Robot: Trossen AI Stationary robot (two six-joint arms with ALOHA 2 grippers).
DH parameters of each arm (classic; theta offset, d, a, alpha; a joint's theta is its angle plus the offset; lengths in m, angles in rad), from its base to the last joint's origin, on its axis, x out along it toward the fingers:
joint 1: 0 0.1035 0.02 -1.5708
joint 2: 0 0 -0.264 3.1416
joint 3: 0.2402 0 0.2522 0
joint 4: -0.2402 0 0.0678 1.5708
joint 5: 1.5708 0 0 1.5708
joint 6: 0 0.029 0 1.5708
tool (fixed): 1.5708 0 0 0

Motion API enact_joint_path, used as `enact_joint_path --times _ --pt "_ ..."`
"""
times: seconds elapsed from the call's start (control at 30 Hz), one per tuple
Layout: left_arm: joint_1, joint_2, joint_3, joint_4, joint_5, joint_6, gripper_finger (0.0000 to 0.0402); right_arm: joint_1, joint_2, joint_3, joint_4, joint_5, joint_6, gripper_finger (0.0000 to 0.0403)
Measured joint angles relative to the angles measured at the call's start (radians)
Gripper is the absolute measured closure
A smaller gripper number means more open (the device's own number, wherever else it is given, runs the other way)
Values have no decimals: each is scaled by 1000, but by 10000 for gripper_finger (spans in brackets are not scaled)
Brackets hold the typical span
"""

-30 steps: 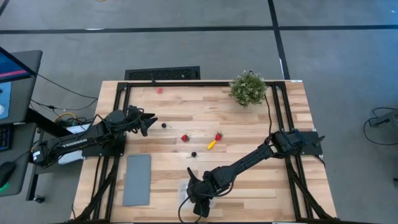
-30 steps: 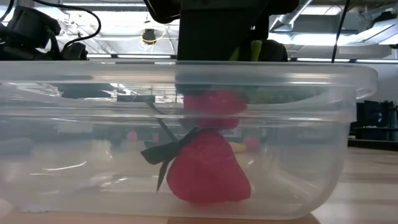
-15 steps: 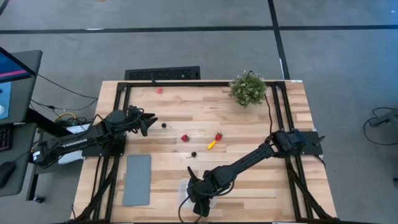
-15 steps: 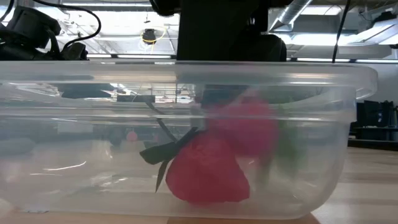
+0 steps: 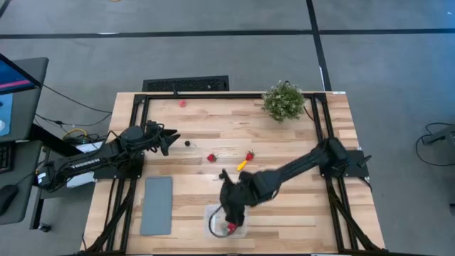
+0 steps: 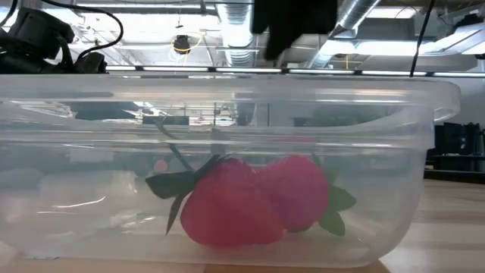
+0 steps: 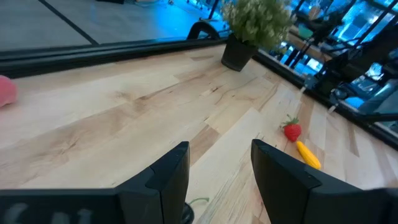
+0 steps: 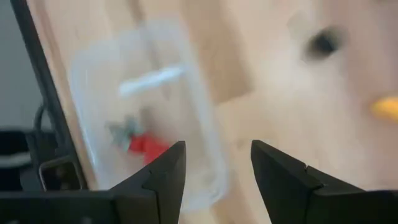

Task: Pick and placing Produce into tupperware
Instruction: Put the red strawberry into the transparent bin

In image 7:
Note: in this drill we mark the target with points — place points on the yellow toy banana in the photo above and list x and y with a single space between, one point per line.
308 155

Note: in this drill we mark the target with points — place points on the red toy strawberry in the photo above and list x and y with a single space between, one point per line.
292 131

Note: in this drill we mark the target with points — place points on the green potted plant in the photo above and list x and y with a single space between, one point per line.
248 31

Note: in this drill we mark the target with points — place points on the pink toy fruit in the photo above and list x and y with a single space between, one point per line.
6 91

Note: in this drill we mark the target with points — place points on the dark toy cherry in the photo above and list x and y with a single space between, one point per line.
188 215

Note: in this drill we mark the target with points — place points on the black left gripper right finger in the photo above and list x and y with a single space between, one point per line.
289 193

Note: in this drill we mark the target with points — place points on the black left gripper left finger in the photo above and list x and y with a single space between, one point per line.
161 193

